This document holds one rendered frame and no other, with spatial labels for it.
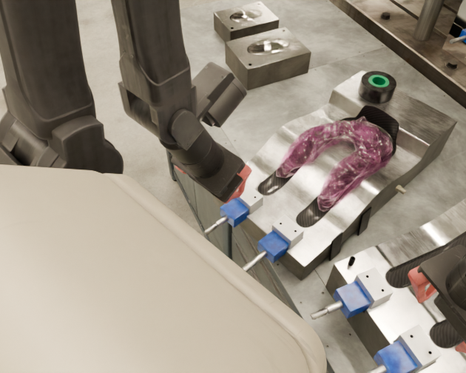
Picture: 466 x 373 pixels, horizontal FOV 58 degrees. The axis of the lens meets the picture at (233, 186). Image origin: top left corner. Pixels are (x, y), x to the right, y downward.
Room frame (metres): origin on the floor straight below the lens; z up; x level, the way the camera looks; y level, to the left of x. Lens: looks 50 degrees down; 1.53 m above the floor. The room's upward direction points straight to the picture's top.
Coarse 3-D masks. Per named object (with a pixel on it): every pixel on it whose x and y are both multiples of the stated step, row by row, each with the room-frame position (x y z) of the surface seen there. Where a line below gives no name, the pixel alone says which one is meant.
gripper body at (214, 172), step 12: (216, 144) 0.43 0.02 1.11; (216, 156) 0.41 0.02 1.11; (228, 156) 0.43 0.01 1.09; (180, 168) 0.43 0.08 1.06; (192, 168) 0.40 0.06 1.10; (204, 168) 0.40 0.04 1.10; (216, 168) 0.41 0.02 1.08; (228, 168) 0.42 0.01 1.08; (240, 168) 0.42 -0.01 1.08; (204, 180) 0.41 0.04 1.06; (216, 180) 0.40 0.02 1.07; (228, 180) 0.40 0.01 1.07; (216, 192) 0.38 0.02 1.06
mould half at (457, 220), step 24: (456, 216) 0.46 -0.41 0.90; (408, 240) 0.42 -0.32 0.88; (432, 240) 0.42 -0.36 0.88; (336, 264) 0.36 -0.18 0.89; (360, 264) 0.36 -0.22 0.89; (384, 264) 0.36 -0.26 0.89; (336, 288) 0.34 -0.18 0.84; (408, 288) 0.32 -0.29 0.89; (360, 312) 0.29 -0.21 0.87; (384, 312) 0.28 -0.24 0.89; (408, 312) 0.28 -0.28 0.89; (432, 312) 0.28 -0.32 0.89; (360, 336) 0.27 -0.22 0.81; (384, 336) 0.24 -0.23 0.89; (456, 360) 0.20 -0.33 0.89
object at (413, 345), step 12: (408, 336) 0.23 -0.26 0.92; (420, 336) 0.23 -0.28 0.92; (384, 348) 0.22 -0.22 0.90; (396, 348) 0.22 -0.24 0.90; (408, 348) 0.21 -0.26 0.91; (420, 348) 0.21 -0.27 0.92; (432, 348) 0.21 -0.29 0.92; (384, 360) 0.20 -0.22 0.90; (396, 360) 0.20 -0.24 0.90; (408, 360) 0.20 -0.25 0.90; (420, 360) 0.19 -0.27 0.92; (432, 360) 0.19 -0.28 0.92; (372, 372) 0.18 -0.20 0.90; (384, 372) 0.19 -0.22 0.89; (396, 372) 0.18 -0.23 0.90; (408, 372) 0.18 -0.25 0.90
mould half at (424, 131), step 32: (352, 96) 0.80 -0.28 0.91; (288, 128) 0.70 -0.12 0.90; (416, 128) 0.69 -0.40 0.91; (448, 128) 0.69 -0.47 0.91; (256, 160) 0.64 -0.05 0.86; (320, 160) 0.61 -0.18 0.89; (416, 160) 0.63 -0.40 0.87; (288, 192) 0.55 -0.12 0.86; (352, 192) 0.53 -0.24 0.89; (384, 192) 0.54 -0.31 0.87; (256, 224) 0.47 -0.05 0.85; (320, 224) 0.47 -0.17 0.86; (352, 224) 0.47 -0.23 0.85; (288, 256) 0.41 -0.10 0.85; (320, 256) 0.41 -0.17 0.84
